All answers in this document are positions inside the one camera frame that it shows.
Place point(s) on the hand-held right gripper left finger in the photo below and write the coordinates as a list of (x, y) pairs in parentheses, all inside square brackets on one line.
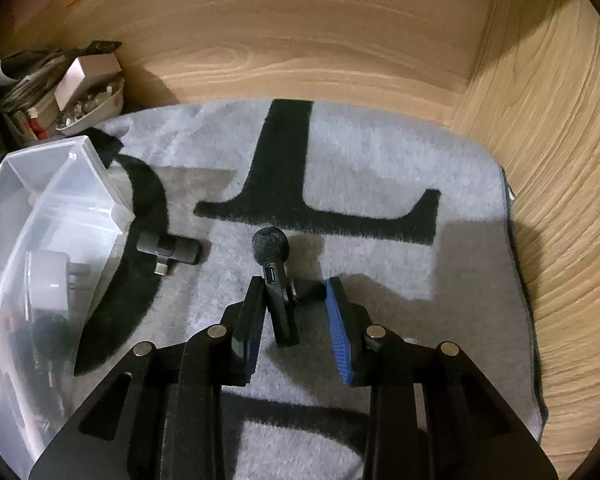
[(250, 355)]

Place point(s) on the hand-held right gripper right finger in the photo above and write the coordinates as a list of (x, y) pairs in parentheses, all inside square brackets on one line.
[(337, 330)]

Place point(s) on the black clip-on microphone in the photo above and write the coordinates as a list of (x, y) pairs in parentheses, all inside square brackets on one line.
[(275, 285)]

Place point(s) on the clear plastic storage box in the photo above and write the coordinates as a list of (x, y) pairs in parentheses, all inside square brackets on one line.
[(60, 195)]

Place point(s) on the black microphone receiver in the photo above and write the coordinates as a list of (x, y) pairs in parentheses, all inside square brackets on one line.
[(172, 249)]

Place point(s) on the grey mat with black letters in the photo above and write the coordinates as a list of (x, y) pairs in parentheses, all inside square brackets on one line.
[(380, 170)]

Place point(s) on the white bowl with small bits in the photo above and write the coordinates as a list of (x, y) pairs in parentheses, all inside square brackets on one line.
[(95, 107)]

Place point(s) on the stack of books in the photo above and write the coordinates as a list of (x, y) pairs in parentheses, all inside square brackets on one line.
[(25, 95)]

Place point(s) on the rolled white paper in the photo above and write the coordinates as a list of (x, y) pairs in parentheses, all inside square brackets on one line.
[(5, 71)]

